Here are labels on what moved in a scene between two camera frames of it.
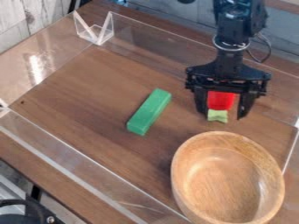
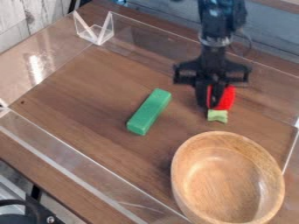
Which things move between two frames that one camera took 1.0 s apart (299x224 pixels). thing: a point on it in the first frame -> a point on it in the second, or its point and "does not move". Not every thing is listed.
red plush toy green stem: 219,101 does not move
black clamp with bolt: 36,209 does not move
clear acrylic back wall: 173,54 does not move
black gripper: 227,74 -> 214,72
